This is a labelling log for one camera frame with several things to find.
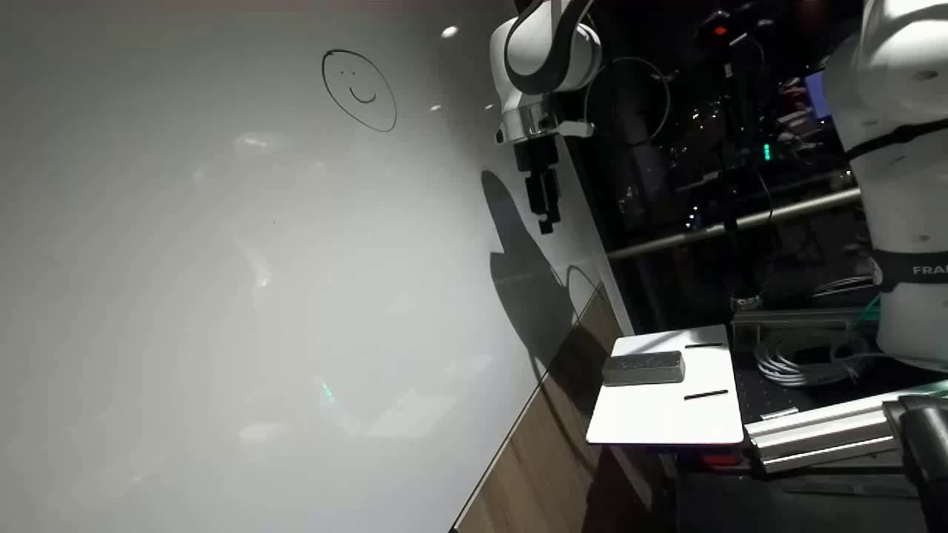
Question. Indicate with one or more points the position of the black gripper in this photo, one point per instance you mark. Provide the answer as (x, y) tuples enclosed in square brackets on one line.
[(536, 162)]

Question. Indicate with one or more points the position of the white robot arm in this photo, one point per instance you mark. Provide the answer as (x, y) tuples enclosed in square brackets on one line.
[(888, 91)]

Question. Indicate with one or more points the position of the large white board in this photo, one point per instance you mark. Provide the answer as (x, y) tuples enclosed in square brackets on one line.
[(267, 268)]

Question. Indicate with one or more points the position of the white square tray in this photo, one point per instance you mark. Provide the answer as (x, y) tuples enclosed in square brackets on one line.
[(659, 415)]

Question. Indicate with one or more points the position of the black marker pen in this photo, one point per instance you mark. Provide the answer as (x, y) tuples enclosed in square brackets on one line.
[(703, 394)]

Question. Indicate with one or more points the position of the aluminium extrusion bars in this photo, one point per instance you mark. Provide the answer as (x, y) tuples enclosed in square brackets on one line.
[(833, 433)]

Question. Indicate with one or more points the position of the dark cylinder foreground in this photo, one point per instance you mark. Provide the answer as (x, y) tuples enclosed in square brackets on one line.
[(924, 433)]

